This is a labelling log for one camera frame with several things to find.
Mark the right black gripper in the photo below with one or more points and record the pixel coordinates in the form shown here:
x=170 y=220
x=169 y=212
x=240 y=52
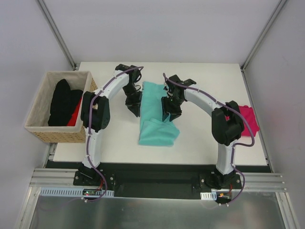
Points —
x=170 y=108

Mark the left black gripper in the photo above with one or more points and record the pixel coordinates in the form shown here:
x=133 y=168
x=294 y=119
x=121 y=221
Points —
x=133 y=101

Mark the teal t-shirt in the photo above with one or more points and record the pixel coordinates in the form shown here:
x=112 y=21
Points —
x=153 y=130

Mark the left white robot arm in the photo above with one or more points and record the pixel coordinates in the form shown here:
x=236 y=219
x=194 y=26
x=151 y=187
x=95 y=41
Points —
x=96 y=115

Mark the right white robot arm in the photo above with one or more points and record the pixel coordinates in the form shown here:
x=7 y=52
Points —
x=226 y=123

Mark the red garment in basket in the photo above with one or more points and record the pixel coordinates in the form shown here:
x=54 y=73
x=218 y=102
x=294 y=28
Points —
x=73 y=119

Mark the black garment in basket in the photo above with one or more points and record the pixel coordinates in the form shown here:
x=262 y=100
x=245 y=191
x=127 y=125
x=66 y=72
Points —
x=62 y=105

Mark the pink folded t-shirt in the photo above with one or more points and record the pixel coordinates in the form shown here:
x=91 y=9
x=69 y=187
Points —
x=248 y=113

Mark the wicker laundry basket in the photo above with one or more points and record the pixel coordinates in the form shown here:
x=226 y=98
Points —
x=37 y=120

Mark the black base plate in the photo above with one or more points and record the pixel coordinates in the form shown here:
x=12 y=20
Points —
x=156 y=180

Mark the right white cable duct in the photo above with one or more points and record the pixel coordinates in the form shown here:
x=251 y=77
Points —
x=208 y=195

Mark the white cable duct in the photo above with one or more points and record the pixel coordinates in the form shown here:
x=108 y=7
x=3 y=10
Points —
x=75 y=192
x=208 y=195

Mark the aluminium rail frame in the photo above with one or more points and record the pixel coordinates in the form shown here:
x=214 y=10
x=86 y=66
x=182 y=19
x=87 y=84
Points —
x=252 y=182

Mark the left white cable duct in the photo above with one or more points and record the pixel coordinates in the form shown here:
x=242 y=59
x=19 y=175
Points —
x=75 y=192

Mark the left aluminium corner post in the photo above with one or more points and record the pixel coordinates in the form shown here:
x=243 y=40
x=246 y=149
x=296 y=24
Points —
x=56 y=33

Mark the aluminium corner post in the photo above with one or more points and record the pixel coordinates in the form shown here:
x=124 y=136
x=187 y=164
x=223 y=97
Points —
x=56 y=33
x=267 y=27

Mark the right aluminium corner post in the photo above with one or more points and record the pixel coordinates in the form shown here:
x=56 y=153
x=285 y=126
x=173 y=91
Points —
x=267 y=27

